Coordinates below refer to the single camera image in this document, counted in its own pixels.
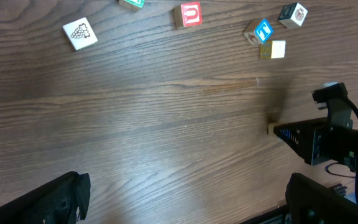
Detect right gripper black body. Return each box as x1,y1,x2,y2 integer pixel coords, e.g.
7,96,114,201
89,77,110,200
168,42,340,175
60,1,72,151
328,127,358,172

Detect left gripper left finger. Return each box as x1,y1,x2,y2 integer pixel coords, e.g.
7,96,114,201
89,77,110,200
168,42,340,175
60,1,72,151
0,171,91,224

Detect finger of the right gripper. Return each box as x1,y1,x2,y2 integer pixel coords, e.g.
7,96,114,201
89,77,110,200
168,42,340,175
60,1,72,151
273,118,331,166

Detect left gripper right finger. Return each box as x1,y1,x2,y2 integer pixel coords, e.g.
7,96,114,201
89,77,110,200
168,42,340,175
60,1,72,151
285,173,358,224

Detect white block blue side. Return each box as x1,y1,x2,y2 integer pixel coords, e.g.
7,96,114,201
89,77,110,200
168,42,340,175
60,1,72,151
267,122,283,138

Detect white block yellow side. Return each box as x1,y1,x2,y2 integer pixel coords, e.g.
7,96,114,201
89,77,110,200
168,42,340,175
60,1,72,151
260,40,287,59

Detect blue letter T block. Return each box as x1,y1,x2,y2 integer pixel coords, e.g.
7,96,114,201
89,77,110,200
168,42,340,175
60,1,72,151
243,19,273,45

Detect white picture block dark side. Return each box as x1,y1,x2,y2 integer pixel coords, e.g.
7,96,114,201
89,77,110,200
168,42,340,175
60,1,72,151
278,2,308,29

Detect white grapes picture block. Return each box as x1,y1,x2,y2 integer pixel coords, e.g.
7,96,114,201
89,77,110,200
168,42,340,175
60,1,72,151
63,17,98,50

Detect red letter U block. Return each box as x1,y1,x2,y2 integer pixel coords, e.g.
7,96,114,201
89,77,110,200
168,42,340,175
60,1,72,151
173,1,203,29

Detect green letter R block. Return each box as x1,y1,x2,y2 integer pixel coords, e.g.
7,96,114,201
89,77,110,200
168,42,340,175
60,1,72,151
118,0,144,11

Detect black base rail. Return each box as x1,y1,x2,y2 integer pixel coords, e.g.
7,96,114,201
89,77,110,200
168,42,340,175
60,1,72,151
240,205,289,224

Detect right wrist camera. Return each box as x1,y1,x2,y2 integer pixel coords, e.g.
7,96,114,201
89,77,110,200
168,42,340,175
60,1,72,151
312,82,353,129

